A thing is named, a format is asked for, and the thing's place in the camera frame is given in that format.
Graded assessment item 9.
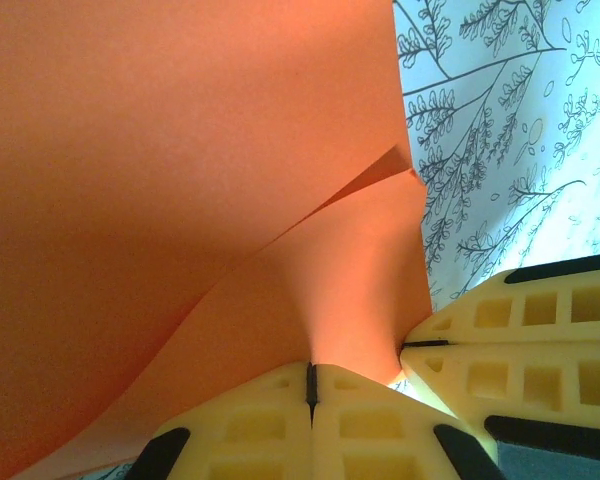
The orange square paper sheet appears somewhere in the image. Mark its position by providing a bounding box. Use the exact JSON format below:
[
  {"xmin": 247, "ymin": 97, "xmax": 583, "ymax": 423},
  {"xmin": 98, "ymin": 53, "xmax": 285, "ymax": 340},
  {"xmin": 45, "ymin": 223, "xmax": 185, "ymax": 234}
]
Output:
[{"xmin": 0, "ymin": 0, "xmax": 434, "ymax": 479}]

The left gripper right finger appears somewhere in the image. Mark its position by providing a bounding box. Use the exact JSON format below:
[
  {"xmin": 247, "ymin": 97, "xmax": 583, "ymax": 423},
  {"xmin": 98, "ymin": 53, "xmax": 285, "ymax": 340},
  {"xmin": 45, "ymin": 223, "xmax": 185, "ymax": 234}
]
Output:
[{"xmin": 310, "ymin": 362, "xmax": 507, "ymax": 480}]

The floral patterned table cover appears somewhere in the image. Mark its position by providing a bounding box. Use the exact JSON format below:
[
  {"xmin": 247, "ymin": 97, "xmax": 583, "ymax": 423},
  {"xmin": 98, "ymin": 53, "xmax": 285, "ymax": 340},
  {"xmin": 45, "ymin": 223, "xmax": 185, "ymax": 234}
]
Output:
[{"xmin": 49, "ymin": 0, "xmax": 600, "ymax": 480}]

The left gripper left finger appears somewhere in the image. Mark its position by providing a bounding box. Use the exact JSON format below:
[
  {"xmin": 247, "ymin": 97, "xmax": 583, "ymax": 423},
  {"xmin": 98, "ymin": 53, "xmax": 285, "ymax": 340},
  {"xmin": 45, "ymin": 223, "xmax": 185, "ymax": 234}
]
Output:
[{"xmin": 137, "ymin": 362, "xmax": 315, "ymax": 480}]

